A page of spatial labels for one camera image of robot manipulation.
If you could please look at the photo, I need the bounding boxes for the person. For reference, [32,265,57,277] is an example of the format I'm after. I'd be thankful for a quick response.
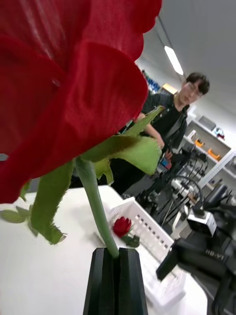
[110,71,211,198]

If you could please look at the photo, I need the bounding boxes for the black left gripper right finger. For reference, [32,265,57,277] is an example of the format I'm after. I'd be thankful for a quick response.
[118,247,148,315]

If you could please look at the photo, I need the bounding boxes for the olive green leaf twig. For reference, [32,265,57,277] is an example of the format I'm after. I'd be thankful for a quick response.
[0,204,33,224]

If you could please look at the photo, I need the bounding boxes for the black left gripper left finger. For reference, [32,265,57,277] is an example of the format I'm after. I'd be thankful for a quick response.
[83,247,120,315]

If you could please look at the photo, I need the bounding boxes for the white shelf with goods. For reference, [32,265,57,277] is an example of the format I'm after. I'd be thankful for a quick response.
[182,115,236,190]

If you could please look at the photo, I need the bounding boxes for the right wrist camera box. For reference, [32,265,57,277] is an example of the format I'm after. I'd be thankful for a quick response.
[186,210,219,237]

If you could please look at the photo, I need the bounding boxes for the red rose with bare stem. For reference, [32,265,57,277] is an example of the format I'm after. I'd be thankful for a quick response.
[0,0,166,259]

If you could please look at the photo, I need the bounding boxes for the shallow white box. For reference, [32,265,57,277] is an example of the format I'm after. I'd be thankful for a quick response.
[107,199,188,306]

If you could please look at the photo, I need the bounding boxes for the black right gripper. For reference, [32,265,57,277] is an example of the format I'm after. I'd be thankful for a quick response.
[155,237,236,282]

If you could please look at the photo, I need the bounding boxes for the red rose with dark leaves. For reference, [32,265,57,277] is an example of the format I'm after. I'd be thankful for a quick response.
[112,216,141,249]

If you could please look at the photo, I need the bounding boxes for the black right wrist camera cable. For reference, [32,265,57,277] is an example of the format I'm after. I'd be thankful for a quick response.
[171,175,205,215]

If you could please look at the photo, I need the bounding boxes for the ceiling light strip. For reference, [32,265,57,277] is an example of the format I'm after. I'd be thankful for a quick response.
[163,45,185,76]

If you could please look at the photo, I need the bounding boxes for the black tripod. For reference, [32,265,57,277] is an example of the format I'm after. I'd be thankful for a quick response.
[136,145,197,223]

